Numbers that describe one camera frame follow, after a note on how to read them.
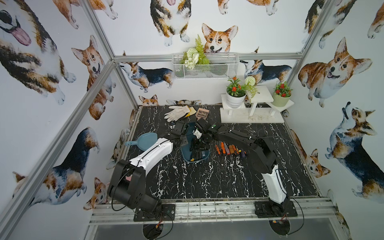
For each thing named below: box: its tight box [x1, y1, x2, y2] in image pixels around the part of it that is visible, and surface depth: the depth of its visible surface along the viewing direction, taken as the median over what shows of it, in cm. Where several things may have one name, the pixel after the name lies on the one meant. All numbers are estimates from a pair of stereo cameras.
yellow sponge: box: [185, 105, 197, 118], surface depth 120 cm
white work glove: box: [164, 105, 191, 123], surface depth 116 cm
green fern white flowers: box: [179, 34, 210, 70], surface depth 82 cm
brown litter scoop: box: [195, 107, 210, 121], surface depth 119 cm
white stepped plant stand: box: [220, 85, 295, 124], surface depth 112 cm
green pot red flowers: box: [272, 81, 293, 107], surface depth 95 cm
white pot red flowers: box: [226, 75, 247, 109], surface depth 91 cm
